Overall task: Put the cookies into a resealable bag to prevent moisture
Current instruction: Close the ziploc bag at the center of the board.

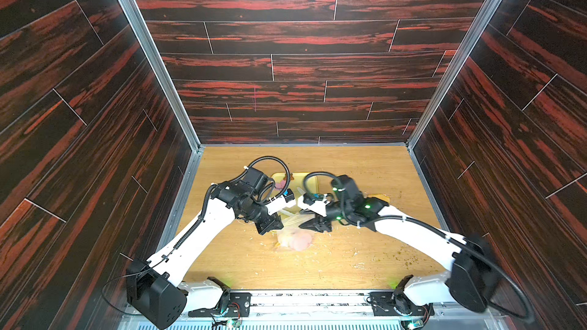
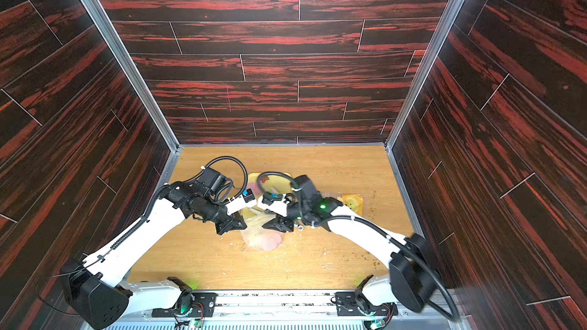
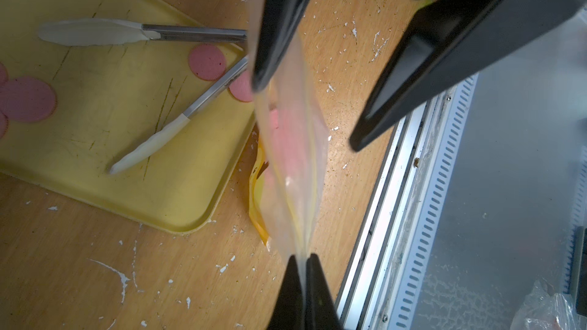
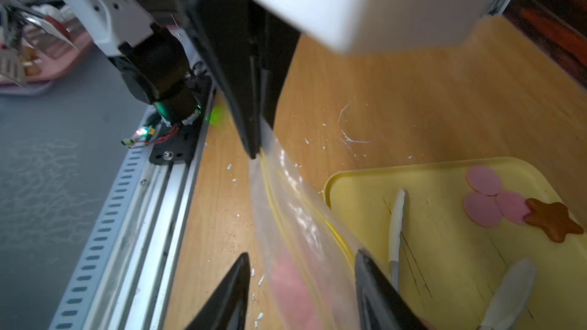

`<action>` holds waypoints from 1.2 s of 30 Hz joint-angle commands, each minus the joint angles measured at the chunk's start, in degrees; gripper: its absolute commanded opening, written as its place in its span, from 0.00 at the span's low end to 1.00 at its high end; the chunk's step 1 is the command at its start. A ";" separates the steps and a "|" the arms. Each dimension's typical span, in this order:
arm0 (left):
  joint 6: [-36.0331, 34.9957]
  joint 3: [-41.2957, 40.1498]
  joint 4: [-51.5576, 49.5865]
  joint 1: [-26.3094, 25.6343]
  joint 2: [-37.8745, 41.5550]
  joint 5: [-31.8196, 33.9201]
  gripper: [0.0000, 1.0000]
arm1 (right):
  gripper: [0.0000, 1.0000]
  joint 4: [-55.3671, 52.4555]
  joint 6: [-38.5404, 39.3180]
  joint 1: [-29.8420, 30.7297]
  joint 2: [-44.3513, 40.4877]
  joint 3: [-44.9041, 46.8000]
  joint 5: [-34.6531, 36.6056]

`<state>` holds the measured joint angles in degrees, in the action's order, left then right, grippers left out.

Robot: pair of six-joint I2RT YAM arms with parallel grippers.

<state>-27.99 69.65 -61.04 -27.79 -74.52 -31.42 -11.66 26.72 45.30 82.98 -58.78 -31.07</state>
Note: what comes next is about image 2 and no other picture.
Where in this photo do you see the clear resealable bag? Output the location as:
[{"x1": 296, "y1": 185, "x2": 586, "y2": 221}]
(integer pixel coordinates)
[
  {"x1": 240, "y1": 214, "x2": 284, "y2": 252},
  {"x1": 337, "y1": 193, "x2": 364, "y2": 216}
]

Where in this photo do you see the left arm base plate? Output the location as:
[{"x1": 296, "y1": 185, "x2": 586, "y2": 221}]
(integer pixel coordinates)
[{"x1": 151, "y1": 292, "x2": 217, "y2": 319}]

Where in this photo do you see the yellow tray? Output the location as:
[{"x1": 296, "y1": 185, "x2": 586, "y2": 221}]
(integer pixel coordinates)
[{"x1": 247, "y1": 173, "x2": 291, "y2": 217}]

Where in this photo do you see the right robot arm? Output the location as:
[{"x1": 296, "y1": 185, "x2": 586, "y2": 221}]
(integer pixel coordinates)
[{"x1": 256, "y1": 171, "x2": 460, "y2": 322}]

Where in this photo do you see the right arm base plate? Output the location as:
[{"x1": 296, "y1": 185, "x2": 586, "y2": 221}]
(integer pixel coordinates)
[{"x1": 330, "y1": 291, "x2": 392, "y2": 317}]

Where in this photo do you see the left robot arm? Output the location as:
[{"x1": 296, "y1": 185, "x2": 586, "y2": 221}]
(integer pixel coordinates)
[{"x1": 58, "y1": 163, "x2": 256, "y2": 329}]

